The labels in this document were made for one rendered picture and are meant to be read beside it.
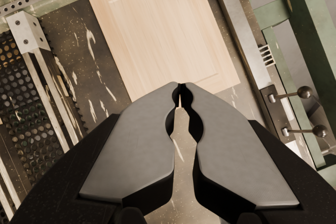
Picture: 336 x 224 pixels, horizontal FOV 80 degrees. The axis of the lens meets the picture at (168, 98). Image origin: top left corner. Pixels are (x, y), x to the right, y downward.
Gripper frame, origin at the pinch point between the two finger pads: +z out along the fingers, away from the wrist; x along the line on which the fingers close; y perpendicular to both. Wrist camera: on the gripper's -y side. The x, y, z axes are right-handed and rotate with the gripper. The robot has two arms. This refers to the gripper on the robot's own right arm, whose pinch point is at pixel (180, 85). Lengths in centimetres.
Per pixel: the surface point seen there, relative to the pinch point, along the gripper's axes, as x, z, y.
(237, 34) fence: 21, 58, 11
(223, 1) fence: 16, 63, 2
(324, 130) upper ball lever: 43, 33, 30
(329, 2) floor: 185, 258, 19
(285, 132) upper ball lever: 38, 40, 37
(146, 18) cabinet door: -10, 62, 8
